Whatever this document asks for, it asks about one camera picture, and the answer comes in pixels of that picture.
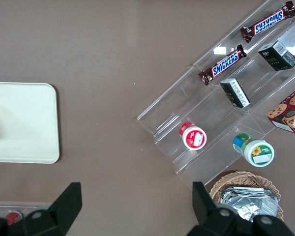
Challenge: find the cream plastic tray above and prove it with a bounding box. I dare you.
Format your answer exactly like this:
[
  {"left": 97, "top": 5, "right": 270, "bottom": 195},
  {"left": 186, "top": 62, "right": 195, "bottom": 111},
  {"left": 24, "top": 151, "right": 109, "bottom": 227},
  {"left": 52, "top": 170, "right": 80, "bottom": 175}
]
[{"left": 0, "top": 82, "right": 60, "bottom": 164}]

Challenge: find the clear acrylic bottle rack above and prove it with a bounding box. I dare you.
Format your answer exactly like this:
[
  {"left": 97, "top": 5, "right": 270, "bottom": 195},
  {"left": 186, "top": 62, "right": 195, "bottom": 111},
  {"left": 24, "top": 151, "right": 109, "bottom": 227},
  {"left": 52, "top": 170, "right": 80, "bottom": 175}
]
[{"left": 0, "top": 201, "right": 51, "bottom": 223}]

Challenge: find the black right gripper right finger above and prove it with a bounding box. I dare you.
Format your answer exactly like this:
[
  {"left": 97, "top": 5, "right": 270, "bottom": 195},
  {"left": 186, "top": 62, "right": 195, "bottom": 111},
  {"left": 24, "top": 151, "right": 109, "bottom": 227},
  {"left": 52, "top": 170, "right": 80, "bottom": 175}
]
[{"left": 186, "top": 181, "right": 238, "bottom": 236}]

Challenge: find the clear acrylic stepped display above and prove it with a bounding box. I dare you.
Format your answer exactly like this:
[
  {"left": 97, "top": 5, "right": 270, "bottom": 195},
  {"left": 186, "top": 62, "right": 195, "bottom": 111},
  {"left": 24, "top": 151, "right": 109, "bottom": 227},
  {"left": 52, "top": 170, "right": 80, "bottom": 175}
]
[{"left": 137, "top": 0, "right": 295, "bottom": 187}]

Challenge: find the red cola bottle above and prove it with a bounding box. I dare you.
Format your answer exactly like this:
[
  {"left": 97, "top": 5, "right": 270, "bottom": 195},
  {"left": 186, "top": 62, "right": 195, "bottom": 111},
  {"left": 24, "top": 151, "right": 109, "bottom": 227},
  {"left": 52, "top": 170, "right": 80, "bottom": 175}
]
[{"left": 4, "top": 212, "right": 23, "bottom": 226}]

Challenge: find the red lid yogurt cup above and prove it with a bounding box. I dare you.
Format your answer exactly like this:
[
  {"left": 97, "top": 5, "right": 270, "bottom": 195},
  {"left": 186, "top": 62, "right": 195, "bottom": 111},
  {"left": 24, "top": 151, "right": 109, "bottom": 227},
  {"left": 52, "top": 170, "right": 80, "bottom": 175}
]
[{"left": 179, "top": 121, "right": 207, "bottom": 150}]

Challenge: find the Snickers chocolate bar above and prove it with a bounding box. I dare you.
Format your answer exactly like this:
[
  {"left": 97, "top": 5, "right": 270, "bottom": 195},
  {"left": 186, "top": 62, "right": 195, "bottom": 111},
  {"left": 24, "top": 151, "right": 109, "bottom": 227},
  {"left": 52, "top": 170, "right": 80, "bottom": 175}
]
[
  {"left": 240, "top": 0, "right": 295, "bottom": 44},
  {"left": 198, "top": 44, "right": 247, "bottom": 87}
]

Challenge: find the small black carton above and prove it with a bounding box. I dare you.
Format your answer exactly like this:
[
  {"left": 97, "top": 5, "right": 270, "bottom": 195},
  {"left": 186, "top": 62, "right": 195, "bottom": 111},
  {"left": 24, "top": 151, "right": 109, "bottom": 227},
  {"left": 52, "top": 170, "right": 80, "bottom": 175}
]
[
  {"left": 257, "top": 40, "right": 295, "bottom": 72},
  {"left": 220, "top": 78, "right": 251, "bottom": 109}
]

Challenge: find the green lid yogurt cup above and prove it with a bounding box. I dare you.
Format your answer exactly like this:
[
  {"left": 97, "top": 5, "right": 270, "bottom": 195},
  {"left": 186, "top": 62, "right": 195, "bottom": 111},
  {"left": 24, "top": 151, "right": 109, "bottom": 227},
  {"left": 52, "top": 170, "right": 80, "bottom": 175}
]
[{"left": 233, "top": 133, "right": 276, "bottom": 168}]

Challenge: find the light tan wicker basket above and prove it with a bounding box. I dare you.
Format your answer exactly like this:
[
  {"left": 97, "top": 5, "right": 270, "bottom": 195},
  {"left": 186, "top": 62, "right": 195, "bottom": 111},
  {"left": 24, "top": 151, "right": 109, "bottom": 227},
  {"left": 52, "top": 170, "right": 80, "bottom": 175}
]
[{"left": 208, "top": 171, "right": 285, "bottom": 223}]

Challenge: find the red chocolate cookie box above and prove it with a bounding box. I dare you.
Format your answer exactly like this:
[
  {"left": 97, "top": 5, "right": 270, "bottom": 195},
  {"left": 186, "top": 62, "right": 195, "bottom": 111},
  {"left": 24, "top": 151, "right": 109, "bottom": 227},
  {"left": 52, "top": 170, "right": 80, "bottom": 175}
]
[{"left": 266, "top": 85, "right": 295, "bottom": 136}]

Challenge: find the silver foil tray stack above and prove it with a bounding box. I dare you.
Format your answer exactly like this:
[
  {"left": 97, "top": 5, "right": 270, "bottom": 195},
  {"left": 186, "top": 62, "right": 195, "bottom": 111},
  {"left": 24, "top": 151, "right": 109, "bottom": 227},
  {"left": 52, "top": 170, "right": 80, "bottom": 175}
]
[{"left": 220, "top": 186, "right": 280, "bottom": 222}]

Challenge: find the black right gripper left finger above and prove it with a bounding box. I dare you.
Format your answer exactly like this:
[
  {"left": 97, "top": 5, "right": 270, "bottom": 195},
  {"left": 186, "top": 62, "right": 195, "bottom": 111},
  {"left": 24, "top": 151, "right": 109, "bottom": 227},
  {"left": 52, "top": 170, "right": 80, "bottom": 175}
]
[{"left": 22, "top": 181, "right": 83, "bottom": 236}]

